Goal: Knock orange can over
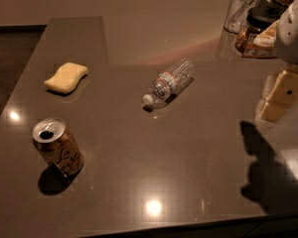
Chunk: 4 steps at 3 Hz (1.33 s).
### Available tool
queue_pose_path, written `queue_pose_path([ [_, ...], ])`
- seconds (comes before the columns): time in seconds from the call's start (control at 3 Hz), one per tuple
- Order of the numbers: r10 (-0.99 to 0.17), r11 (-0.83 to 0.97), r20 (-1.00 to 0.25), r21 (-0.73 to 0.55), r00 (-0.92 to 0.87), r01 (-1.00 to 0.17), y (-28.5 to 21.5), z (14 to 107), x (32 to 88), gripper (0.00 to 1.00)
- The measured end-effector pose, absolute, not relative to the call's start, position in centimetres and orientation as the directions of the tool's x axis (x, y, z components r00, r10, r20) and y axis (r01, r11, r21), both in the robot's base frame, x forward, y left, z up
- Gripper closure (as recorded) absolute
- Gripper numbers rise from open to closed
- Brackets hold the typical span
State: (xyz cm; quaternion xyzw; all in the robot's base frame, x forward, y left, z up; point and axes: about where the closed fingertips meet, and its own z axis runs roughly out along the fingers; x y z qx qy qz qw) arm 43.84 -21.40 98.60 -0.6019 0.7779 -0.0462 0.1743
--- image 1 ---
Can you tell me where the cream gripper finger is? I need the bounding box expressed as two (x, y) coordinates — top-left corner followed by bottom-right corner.
(262, 72), (277, 99)
(256, 66), (298, 122)

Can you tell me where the orange soda can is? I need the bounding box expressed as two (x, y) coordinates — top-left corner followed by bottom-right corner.
(32, 118), (83, 177)

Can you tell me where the clear glass cup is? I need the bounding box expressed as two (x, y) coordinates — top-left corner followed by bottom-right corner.
(223, 0), (260, 34)

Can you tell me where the clear plastic water bottle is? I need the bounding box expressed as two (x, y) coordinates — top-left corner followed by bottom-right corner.
(142, 59), (195, 110)

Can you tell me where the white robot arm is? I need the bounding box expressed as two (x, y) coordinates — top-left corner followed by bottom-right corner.
(254, 0), (298, 122)

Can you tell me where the yellow sponge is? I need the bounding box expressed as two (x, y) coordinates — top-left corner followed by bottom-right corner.
(44, 62), (88, 94)

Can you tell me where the snack jar with black lid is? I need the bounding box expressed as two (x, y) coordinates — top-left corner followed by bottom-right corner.
(234, 6), (281, 53)

